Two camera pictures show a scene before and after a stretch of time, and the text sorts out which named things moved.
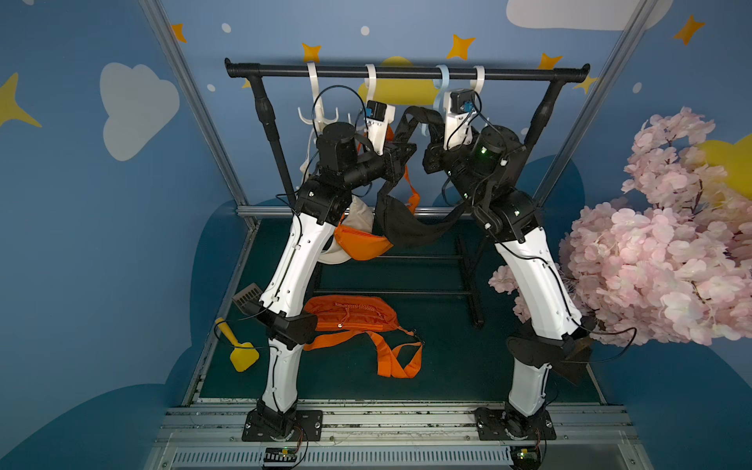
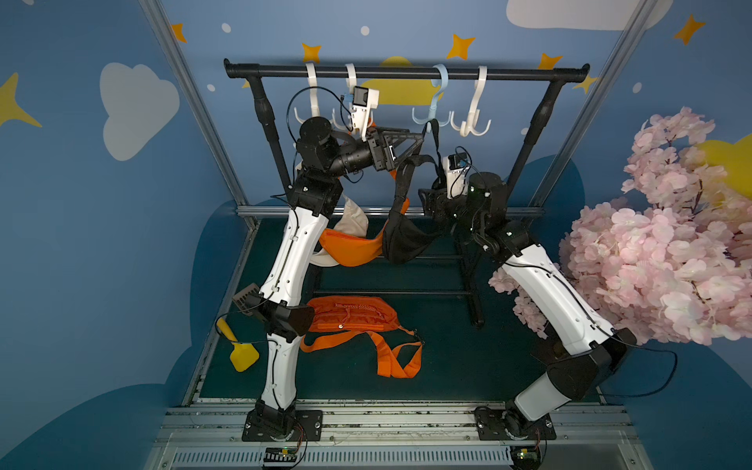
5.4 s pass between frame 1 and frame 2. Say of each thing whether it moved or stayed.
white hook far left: stayed
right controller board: stayed
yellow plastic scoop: stayed
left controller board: stayed
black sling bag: moved
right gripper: moved
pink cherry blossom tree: stayed
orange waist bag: stayed
